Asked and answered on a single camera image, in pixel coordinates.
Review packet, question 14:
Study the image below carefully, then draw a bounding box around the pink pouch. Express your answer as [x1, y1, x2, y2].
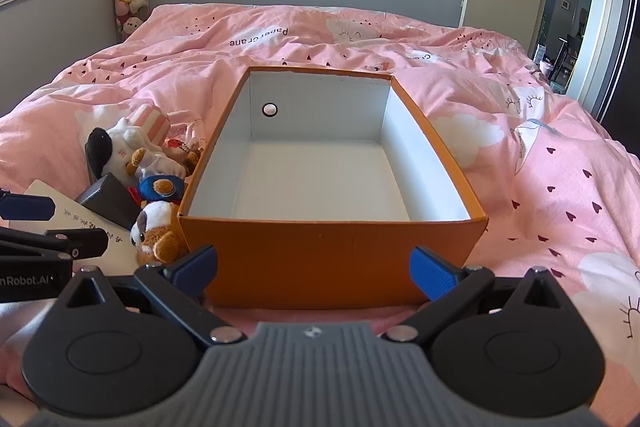
[129, 103, 171, 148]

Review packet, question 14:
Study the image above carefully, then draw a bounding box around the black white dog plush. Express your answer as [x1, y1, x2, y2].
[84, 117, 171, 185]

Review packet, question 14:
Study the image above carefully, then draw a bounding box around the orange cardboard box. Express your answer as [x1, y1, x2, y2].
[177, 67, 488, 308]

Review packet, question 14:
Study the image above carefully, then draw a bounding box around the dark bronze gift box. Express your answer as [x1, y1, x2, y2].
[75, 173, 143, 230]

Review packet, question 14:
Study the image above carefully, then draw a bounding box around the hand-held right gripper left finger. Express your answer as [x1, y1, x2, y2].
[62, 244, 248, 348]

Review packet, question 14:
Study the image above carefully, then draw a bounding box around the blue plush keychain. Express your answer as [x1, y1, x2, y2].
[129, 174, 187, 208]

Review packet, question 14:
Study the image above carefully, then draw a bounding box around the white duck plush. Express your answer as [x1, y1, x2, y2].
[125, 147, 188, 180]

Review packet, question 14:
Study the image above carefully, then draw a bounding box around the dark wardrobe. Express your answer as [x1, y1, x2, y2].
[597, 0, 640, 128]

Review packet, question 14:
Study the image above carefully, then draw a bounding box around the small brown plush charm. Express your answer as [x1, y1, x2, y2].
[167, 134, 206, 172]

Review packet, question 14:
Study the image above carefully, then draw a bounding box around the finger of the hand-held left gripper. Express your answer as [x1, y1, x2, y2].
[0, 189, 57, 222]
[0, 227, 109, 260]

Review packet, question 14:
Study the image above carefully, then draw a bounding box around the brown white dog plush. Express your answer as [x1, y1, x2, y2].
[130, 201, 188, 265]

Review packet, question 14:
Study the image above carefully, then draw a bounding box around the pink printed duvet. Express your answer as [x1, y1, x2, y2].
[0, 3, 640, 427]

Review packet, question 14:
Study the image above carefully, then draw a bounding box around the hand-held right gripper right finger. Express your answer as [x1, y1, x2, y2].
[382, 246, 563, 348]

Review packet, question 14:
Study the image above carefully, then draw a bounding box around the white box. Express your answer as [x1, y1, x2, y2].
[22, 178, 141, 278]

